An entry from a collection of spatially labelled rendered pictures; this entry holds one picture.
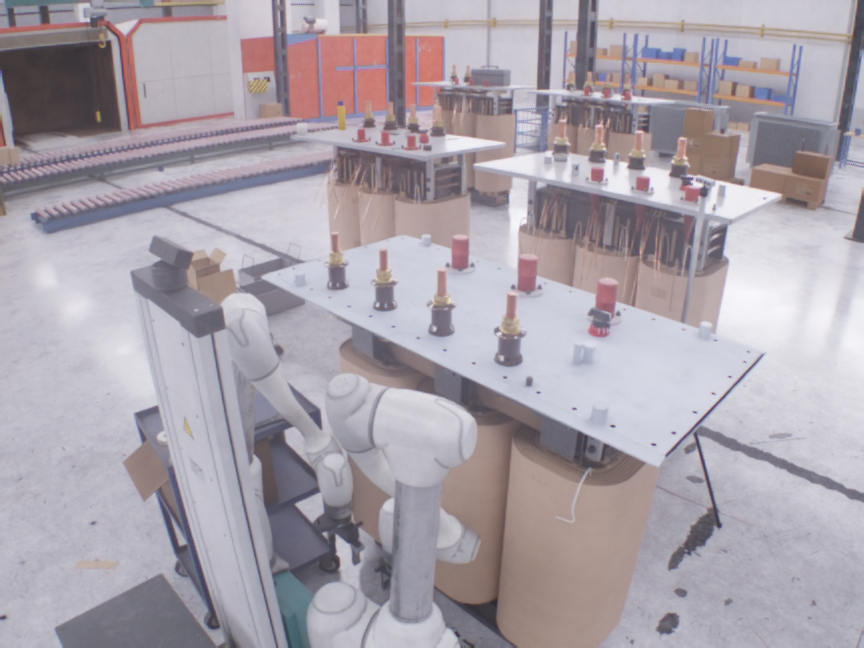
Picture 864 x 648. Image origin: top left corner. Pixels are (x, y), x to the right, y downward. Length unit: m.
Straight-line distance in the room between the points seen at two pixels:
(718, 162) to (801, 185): 1.51
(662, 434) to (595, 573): 0.68
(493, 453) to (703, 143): 10.16
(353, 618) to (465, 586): 1.01
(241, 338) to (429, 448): 0.63
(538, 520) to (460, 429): 0.83
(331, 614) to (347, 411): 0.55
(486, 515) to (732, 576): 1.43
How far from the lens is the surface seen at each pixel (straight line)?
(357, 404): 1.26
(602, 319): 1.99
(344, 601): 1.60
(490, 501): 2.23
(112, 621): 1.92
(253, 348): 1.64
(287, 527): 3.09
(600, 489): 1.84
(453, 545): 1.70
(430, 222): 4.42
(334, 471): 1.91
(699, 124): 11.85
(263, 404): 2.58
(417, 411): 1.23
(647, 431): 1.57
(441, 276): 1.88
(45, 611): 3.27
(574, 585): 2.11
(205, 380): 1.19
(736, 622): 3.06
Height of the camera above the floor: 2.21
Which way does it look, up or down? 25 degrees down
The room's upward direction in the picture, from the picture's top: straight up
